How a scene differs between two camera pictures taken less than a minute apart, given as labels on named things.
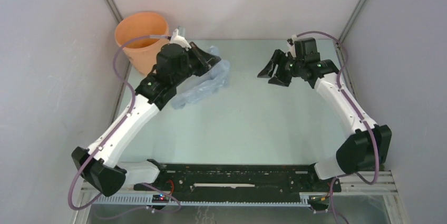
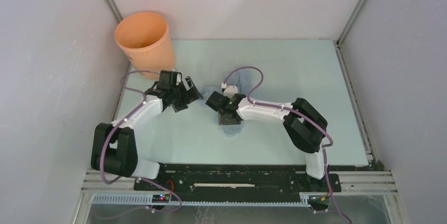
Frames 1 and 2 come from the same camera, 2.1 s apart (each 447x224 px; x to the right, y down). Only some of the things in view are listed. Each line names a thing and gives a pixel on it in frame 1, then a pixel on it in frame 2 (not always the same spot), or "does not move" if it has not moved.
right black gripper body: (287, 65) to (223, 120)
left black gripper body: (197, 65) to (180, 95)
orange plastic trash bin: (142, 51) does not move
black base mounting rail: (239, 178) does not move
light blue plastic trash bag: (216, 79) to (243, 80)
